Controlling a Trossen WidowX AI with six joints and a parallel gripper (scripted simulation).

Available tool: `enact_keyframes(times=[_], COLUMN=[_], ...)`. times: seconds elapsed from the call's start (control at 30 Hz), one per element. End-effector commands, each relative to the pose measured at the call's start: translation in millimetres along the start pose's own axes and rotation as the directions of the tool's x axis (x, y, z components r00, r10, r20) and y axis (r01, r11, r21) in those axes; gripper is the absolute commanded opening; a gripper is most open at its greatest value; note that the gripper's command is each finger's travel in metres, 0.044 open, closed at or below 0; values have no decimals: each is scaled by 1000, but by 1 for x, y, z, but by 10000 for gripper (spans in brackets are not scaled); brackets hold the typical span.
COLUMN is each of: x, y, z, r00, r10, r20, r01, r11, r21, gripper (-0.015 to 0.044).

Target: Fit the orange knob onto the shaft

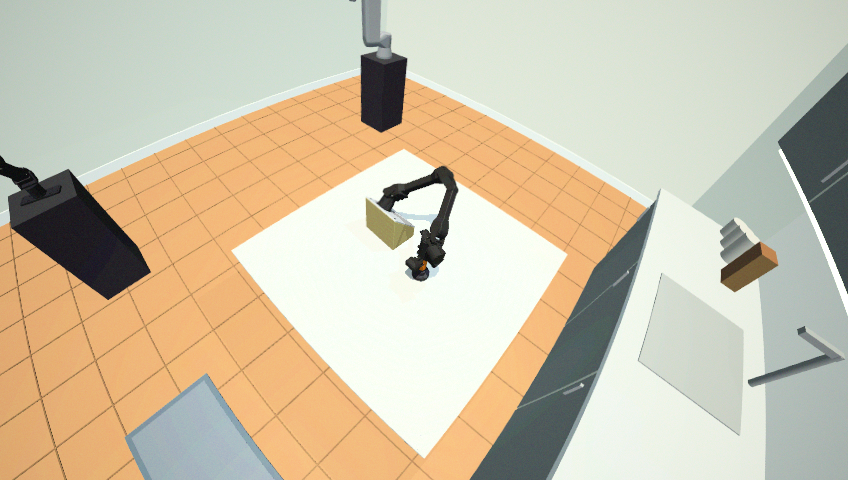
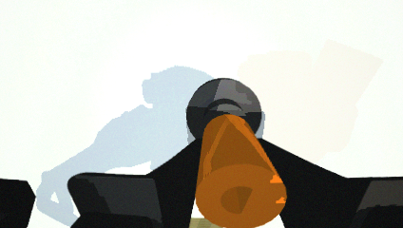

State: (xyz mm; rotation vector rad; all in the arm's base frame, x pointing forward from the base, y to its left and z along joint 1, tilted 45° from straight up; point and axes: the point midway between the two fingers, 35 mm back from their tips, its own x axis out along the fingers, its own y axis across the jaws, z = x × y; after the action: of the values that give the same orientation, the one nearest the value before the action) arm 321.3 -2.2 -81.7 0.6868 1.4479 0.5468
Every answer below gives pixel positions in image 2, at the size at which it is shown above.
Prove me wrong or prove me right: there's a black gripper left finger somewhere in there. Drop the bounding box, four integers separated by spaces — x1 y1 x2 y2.
67 138 202 228

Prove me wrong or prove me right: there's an orange knob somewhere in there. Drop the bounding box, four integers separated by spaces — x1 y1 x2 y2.
195 115 287 228

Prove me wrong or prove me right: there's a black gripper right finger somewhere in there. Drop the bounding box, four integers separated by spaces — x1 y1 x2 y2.
258 138 403 228

